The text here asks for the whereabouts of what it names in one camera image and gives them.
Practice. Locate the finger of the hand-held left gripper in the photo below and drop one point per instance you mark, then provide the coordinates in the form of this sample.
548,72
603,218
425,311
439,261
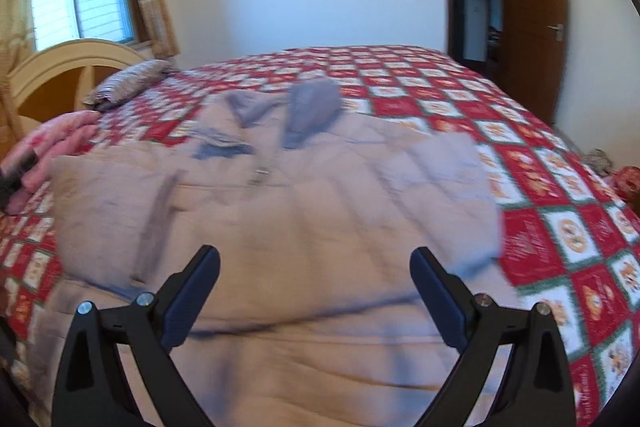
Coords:
16,169

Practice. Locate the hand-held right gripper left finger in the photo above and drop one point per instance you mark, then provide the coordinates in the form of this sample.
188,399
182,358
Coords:
191,303

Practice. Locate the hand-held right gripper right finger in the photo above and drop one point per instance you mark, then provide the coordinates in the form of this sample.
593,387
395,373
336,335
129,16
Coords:
441,303

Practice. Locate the beige puffer jacket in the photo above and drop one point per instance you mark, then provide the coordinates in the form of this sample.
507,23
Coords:
300,232

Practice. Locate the pink quilt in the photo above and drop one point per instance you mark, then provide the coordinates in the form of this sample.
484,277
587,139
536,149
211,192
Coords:
60,132

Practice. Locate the wooden headboard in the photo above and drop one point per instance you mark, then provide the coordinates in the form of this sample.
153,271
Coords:
50,72

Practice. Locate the red checked printed blanket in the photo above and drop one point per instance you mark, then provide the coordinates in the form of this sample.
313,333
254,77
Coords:
550,227

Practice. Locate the striped pillow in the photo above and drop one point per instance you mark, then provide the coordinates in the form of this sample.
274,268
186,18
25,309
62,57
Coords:
131,82

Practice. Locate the grey cloth pile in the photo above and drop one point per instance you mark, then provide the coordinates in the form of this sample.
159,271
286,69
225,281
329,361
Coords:
597,161

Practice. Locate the red cloth bundle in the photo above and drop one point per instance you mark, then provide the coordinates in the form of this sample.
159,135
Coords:
627,182

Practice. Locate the brown wooden door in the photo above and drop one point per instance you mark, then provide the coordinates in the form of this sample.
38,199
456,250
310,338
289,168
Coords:
530,37

